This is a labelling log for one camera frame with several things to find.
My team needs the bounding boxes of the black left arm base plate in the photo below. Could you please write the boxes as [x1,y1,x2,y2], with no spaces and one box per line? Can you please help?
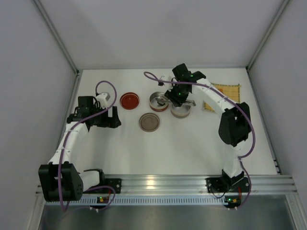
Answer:
[84,178,122,194]

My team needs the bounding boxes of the red round lid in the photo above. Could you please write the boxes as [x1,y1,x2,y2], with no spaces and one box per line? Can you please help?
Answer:
[120,92,140,110]

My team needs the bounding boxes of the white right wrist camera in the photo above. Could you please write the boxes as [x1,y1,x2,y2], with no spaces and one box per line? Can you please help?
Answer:
[158,75,172,87]

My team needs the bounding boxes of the brown round lid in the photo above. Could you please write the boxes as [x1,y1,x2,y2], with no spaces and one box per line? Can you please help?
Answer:
[139,113,160,132]

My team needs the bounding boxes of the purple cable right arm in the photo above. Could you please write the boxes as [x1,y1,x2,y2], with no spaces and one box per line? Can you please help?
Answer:
[143,71,256,211]

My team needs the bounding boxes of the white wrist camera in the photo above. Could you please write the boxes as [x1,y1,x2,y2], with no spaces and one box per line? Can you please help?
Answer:
[158,75,172,87]
[95,92,110,109]

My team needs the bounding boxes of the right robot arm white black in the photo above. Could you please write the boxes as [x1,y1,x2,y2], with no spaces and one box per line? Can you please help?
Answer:
[165,63,251,190]

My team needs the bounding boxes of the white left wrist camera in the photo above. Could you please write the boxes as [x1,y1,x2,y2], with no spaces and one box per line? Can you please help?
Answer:
[95,92,110,109]

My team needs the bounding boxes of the bamboo sushi mat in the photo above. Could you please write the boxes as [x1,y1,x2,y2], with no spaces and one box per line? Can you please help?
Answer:
[212,83,241,103]

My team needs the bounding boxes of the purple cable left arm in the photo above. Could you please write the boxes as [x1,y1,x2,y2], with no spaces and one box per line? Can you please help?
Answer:
[57,80,118,213]

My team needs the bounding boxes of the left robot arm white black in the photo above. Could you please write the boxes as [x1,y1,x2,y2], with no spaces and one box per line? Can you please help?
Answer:
[38,92,121,202]

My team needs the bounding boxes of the sushi roll with red centre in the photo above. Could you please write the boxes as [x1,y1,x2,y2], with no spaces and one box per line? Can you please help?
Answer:
[157,100,165,106]

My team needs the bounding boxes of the red metal lunch tin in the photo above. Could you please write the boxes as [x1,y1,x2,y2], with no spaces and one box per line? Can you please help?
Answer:
[149,92,168,112]

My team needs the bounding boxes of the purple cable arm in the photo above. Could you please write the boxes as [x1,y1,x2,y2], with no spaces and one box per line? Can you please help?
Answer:
[57,80,118,213]
[143,71,256,211]

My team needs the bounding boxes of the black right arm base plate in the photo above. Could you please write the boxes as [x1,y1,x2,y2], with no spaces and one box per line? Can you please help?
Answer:
[205,177,250,194]

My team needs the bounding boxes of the aluminium mounting rail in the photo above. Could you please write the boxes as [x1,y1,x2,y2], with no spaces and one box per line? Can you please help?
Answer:
[35,174,298,195]

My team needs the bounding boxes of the slotted cable duct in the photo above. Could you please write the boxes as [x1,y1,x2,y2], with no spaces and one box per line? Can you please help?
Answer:
[44,195,240,206]

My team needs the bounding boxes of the brown metal lunch tin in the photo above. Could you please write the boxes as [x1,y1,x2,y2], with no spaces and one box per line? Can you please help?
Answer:
[171,104,191,118]

